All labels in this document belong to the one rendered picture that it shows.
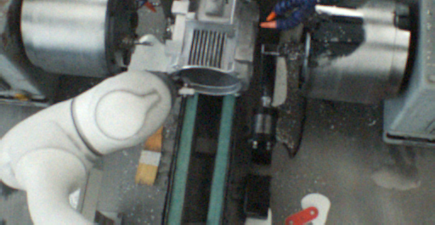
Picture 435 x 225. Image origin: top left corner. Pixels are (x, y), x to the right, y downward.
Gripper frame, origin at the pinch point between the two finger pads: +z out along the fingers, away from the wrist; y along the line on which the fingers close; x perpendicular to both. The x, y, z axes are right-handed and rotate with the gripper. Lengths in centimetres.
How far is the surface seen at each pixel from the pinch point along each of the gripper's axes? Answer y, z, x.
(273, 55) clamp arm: -20.0, -11.6, -7.9
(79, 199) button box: 15.4, -11.7, 24.4
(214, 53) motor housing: -7.6, 2.9, -5.9
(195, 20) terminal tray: -3.2, 2.4, -12.5
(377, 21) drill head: -40.0, 1.8, -15.6
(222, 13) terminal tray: -8.1, 7.0, -14.5
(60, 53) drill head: 25.9, 2.3, -2.9
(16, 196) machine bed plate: 41, 14, 36
